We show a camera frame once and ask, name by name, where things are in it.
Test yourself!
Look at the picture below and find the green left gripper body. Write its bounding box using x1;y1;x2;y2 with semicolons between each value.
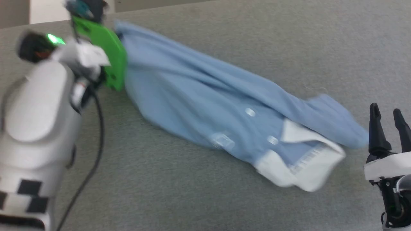
72;16;127;92

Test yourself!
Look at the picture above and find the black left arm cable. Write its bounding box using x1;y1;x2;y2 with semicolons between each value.
55;85;105;231

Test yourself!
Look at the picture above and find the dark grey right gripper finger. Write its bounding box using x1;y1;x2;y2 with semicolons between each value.
393;108;411;153
368;102;392;155

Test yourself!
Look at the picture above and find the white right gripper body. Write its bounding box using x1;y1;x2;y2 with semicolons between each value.
364;152;411;181

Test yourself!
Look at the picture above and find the light blue polo shirt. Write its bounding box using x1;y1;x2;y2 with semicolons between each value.
114;21;370;193

